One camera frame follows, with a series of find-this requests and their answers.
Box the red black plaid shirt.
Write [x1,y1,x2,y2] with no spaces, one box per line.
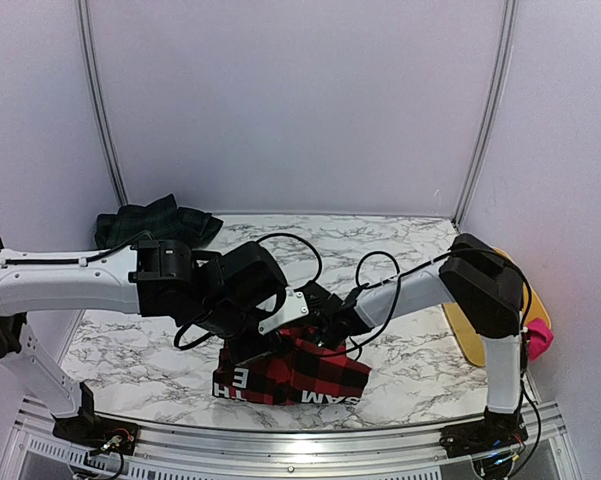
[211,328,371,406]

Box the yellow laundry basket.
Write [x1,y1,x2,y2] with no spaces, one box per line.
[440,240,552,367]

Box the right corner wall post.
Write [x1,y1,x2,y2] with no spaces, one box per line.
[452,0,519,230]

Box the dark green plaid garment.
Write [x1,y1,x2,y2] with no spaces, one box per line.
[94,194,224,249]

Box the pink garment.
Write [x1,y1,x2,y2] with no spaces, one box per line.
[527,318,554,362]

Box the corner wall post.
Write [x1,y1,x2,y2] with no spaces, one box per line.
[452,0,519,230]
[76,0,128,206]

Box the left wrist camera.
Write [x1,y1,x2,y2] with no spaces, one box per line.
[258,288,309,335]

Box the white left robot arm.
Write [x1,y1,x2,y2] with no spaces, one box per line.
[0,238,306,445]

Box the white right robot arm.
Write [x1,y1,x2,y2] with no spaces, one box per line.
[316,234,530,448]

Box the aluminium front rail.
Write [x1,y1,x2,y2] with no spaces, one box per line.
[9,394,569,480]

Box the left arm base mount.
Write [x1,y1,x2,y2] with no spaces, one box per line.
[53,415,139,455]

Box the left corner wall post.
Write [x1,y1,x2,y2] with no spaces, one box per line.
[76,0,128,206]

